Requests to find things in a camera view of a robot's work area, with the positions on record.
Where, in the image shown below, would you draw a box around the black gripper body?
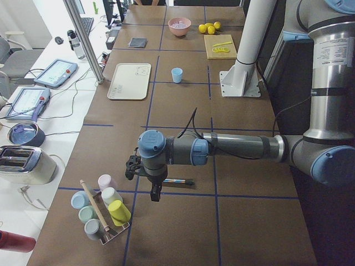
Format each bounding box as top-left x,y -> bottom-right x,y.
125,155 -> 168,184

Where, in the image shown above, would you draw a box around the steel muddler black tip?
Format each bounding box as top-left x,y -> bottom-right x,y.
163,178 -> 195,186

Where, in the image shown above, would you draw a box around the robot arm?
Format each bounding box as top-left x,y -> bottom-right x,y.
125,1 -> 354,202

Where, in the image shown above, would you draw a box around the pink cup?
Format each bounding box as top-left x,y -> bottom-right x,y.
98,174 -> 118,191

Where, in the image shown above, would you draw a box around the white cup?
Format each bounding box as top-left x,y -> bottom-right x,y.
101,187 -> 123,208

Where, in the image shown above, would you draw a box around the yellow cup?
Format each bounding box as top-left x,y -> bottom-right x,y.
108,200 -> 131,226

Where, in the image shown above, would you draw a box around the blue cup in rack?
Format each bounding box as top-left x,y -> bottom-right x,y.
70,191 -> 91,209

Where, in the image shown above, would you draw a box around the green cup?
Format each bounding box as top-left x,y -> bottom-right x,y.
78,205 -> 98,224

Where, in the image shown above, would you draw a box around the grey cup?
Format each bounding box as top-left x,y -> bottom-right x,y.
84,219 -> 104,240

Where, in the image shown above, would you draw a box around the light blue cup on table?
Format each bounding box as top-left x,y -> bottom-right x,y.
171,68 -> 183,83

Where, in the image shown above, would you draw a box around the wooden rolling stick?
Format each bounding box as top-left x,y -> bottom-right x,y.
80,180 -> 110,232

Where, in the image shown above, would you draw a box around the cream bear tray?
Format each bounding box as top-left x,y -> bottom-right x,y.
107,63 -> 151,100

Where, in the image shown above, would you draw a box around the far teach pendant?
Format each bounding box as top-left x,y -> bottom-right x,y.
34,59 -> 78,89

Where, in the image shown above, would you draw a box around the teach pendant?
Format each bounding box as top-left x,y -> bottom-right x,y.
34,59 -> 78,89
5,87 -> 51,121

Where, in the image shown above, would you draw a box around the grey folded cloth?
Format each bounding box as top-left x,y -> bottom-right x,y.
128,38 -> 148,48

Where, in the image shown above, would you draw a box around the near teach pendant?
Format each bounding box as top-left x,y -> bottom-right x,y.
5,87 -> 51,121

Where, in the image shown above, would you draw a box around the black power box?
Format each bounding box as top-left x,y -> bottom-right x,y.
105,27 -> 121,50

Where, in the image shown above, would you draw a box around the clear water bottle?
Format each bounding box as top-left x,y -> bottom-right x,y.
67,30 -> 85,59

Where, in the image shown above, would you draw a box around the lemon slices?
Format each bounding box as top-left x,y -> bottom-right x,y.
212,47 -> 230,53

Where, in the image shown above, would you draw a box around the wooden cutting board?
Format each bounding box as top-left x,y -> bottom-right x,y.
204,34 -> 237,60

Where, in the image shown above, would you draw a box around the black computer mouse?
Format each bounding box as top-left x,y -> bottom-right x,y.
55,37 -> 63,45

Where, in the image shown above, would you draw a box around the pink bowl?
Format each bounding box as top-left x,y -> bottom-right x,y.
168,17 -> 191,37

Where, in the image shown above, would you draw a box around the red bottle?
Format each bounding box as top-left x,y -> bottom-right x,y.
1,231 -> 36,253

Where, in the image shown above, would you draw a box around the black keyboard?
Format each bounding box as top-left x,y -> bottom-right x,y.
81,17 -> 94,35

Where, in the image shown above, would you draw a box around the lemon one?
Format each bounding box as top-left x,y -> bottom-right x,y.
198,24 -> 207,34

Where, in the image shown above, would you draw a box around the yellow plastic knife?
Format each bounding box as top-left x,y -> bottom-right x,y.
212,41 -> 232,47

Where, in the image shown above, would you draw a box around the lemon two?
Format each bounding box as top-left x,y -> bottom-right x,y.
206,25 -> 216,35

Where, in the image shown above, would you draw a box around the grey office chair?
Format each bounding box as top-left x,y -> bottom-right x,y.
1,31 -> 43,98

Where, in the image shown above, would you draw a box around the lemon three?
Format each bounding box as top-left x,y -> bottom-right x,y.
214,22 -> 221,30

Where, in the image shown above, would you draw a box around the wire cup rack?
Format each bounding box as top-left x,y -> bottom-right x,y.
93,191 -> 130,245

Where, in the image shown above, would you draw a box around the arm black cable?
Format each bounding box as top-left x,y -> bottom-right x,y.
176,108 -> 313,160

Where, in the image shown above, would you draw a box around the white pillar mount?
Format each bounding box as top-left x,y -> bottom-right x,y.
220,0 -> 277,98

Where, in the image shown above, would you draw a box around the aluminium frame post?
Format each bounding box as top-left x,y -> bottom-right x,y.
63,0 -> 104,84

